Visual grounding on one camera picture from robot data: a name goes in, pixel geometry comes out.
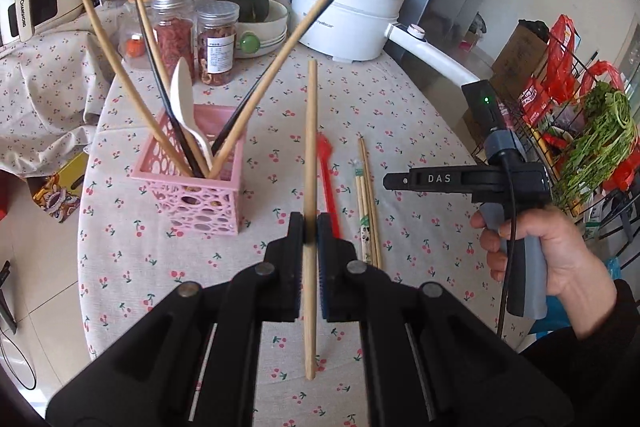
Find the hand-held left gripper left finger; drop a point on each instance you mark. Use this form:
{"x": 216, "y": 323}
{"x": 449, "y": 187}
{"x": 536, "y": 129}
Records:
{"x": 292, "y": 267}

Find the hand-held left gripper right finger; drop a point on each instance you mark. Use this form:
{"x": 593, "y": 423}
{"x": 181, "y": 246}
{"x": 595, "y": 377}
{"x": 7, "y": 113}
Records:
{"x": 327, "y": 267}

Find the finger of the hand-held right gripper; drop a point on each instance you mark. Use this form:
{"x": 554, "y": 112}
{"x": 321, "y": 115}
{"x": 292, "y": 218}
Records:
{"x": 397, "y": 180}

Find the thin bamboo chopstick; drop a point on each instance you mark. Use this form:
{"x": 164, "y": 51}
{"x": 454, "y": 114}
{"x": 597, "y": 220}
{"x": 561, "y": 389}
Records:
{"x": 367, "y": 177}
{"x": 374, "y": 217}

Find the paper-wrapped bamboo chopsticks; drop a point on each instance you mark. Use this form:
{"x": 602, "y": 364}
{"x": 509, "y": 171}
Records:
{"x": 365, "y": 227}

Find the red plastic spoon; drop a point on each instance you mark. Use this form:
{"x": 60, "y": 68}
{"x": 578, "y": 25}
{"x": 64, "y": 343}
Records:
{"x": 327, "y": 187}

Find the pink perforated utensil holder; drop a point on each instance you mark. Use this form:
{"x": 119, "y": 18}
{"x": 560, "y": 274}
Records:
{"x": 200, "y": 207}

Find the white plastic spoon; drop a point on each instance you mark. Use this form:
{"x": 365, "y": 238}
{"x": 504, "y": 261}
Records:
{"x": 183, "y": 97}

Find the person's right forearm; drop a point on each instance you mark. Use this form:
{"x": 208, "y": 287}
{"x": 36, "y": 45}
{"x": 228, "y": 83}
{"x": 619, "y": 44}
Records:
{"x": 590, "y": 372}

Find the person's right hand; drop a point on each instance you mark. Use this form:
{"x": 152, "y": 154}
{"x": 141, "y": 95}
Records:
{"x": 575, "y": 267}

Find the red snack packet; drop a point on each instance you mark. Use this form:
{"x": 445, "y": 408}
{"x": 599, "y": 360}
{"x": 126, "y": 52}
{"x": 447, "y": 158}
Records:
{"x": 534, "y": 102}

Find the bunch of green herbs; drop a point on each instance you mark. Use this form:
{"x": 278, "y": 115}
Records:
{"x": 595, "y": 142}

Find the brown cardboard box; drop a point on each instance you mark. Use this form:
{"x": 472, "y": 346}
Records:
{"x": 520, "y": 62}

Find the red plastic bag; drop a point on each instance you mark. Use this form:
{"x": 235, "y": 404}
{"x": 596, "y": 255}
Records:
{"x": 562, "y": 57}

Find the white electric cooking pot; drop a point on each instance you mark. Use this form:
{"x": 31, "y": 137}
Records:
{"x": 350, "y": 22}

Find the white pot with green knob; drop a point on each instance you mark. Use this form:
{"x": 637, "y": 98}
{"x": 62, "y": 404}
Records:
{"x": 267, "y": 34}

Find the jar of dried red fruit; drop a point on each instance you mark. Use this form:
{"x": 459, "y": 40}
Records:
{"x": 217, "y": 47}

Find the dark green squash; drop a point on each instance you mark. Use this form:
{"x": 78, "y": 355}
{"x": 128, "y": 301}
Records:
{"x": 245, "y": 4}

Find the yellow cartoon cardboard box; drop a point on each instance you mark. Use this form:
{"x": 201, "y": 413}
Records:
{"x": 60, "y": 192}

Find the jar of red goji berries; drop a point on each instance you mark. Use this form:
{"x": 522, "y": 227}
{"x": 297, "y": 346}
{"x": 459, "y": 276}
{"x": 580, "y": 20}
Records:
{"x": 175, "y": 37}

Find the glass jar of small oranges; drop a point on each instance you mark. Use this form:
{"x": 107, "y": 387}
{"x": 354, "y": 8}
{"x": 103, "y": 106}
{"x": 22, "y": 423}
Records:
{"x": 131, "y": 37}

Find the cherry print draped cloth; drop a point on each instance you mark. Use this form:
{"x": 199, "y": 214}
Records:
{"x": 45, "y": 97}

